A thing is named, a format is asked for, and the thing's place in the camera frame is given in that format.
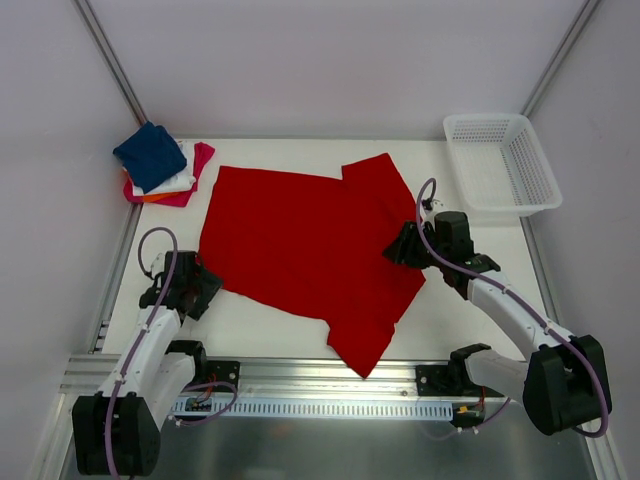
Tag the folded orange t shirt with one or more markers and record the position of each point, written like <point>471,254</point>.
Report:
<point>174,199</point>

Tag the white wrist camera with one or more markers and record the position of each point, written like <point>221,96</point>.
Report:
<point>432,205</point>
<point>157,267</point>

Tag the aluminium corner post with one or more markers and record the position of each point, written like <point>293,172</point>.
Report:
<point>570,39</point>
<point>108,54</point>

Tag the aluminium extrusion mounting rail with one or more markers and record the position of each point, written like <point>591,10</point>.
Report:
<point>283,378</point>

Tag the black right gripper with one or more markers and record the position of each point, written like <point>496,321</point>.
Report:
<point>413,245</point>

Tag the white slotted cable duct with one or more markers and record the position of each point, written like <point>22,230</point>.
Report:
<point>337,409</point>

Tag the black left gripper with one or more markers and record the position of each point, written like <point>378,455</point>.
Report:
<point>201,291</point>

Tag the right aluminium corner post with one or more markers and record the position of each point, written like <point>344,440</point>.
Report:
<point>570,39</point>

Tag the folded white t shirt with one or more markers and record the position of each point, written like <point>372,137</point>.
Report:
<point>180,182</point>

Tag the left aluminium corner post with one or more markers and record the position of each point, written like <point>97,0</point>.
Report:
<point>108,54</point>

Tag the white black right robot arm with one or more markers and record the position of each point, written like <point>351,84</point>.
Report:
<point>480,309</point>

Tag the red t shirt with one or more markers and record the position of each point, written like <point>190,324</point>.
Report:
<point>313,246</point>

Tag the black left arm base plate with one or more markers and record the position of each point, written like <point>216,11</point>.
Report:
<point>223,373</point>

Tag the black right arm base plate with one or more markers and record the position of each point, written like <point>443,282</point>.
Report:
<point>443,380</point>

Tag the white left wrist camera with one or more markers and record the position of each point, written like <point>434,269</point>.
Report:
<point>157,267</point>

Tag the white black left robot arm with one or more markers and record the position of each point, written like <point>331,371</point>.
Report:
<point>118,428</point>

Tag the white perforated plastic basket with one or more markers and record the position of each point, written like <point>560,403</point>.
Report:
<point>499,165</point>

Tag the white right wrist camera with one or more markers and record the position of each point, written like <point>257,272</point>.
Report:
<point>432,205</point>

